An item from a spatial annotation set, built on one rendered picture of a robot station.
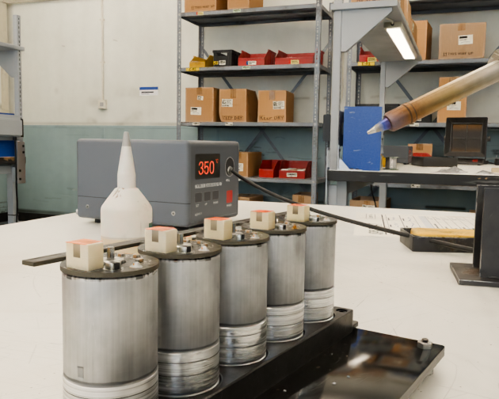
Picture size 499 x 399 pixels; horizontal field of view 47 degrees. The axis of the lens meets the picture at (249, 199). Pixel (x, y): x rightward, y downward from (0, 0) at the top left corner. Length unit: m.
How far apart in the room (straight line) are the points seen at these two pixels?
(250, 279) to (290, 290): 0.03
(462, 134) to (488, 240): 2.90
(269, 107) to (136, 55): 1.61
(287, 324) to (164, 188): 0.40
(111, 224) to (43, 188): 5.86
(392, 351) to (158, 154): 0.41
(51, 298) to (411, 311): 0.21
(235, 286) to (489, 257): 0.27
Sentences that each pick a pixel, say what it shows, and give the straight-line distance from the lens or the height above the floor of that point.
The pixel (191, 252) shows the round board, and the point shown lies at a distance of 0.17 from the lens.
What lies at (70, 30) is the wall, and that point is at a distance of 6.10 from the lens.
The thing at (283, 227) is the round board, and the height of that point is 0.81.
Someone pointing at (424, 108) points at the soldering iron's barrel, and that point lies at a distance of 0.23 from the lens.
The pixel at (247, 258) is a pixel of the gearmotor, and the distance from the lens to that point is 0.19.
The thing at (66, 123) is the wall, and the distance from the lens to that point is 6.05.
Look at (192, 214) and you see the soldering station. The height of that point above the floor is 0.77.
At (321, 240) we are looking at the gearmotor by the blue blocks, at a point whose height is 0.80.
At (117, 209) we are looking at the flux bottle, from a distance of 0.38.
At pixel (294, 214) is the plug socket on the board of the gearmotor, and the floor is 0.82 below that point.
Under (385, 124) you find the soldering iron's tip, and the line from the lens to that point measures 0.23.
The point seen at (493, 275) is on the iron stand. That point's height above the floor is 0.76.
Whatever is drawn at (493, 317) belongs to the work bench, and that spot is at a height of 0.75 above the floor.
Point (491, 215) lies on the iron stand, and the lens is 0.42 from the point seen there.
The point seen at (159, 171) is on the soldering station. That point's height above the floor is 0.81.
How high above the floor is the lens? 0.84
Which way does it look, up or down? 6 degrees down
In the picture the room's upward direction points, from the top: 1 degrees clockwise
